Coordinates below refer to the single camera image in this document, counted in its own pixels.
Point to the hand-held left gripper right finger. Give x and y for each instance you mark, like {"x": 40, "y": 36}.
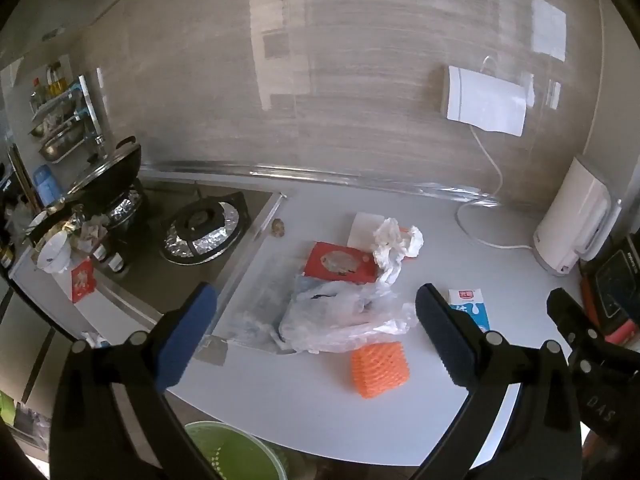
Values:
{"x": 445, "y": 332}

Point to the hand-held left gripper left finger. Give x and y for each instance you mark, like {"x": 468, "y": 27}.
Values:
{"x": 186, "y": 330}

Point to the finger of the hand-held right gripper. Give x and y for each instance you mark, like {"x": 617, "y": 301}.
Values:
{"x": 567, "y": 310}

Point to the orange foam fruit net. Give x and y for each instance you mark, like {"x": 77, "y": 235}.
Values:
{"x": 380, "y": 370}

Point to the clear plastic bag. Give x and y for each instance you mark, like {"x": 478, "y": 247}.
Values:
{"x": 345, "y": 320}

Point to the red snack package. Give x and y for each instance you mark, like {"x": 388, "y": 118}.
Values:
{"x": 340, "y": 262}

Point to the green plastic trash basket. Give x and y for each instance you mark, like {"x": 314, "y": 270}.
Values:
{"x": 235, "y": 452}

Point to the blue and white milk carton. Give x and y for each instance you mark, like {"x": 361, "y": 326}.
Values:
{"x": 470, "y": 310}

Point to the silver foil tape strip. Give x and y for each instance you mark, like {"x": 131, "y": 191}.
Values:
{"x": 212, "y": 351}

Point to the black induction cooker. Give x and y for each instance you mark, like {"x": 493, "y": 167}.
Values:
{"x": 612, "y": 280}

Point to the white bag with blue print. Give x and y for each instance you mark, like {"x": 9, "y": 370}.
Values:
{"x": 94, "y": 340}

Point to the white electric kettle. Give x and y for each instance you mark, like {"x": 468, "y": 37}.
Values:
{"x": 575, "y": 215}

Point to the small seasoning jar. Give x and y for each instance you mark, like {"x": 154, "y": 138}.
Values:
{"x": 99, "y": 252}
{"x": 116, "y": 261}

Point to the gas stove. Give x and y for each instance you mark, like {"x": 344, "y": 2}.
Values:
{"x": 200, "y": 232}

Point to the crumpled white tissue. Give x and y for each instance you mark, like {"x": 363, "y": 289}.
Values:
{"x": 397, "y": 245}

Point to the small red packet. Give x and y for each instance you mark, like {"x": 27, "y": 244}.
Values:
{"x": 82, "y": 280}

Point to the white paper card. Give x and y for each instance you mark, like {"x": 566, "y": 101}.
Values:
{"x": 364, "y": 225}

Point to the white bowl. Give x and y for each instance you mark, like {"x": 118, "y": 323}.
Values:
{"x": 52, "y": 255}

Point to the silver refrigerator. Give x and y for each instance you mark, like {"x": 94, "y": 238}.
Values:
{"x": 25, "y": 350}

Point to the black wok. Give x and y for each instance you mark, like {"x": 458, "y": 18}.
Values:
{"x": 107, "y": 175}

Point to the green box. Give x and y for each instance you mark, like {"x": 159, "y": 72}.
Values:
{"x": 7, "y": 407}

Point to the blue plastic container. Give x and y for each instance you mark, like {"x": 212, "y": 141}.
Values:
{"x": 47, "y": 187}

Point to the white paper sheet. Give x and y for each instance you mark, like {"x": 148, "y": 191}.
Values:
{"x": 487, "y": 100}

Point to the steel bowl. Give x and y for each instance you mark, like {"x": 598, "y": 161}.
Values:
{"x": 61, "y": 142}

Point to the metal dish rack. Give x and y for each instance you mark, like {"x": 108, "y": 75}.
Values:
{"x": 87, "y": 110}

